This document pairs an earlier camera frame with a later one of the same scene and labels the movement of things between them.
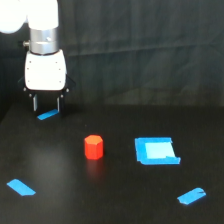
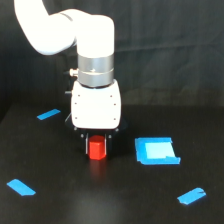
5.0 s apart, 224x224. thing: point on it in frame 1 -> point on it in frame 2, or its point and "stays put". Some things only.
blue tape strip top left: [48, 114] stays put
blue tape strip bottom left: [20, 187] stays put
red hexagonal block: [93, 146] stays put
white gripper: [46, 73] -> [96, 111]
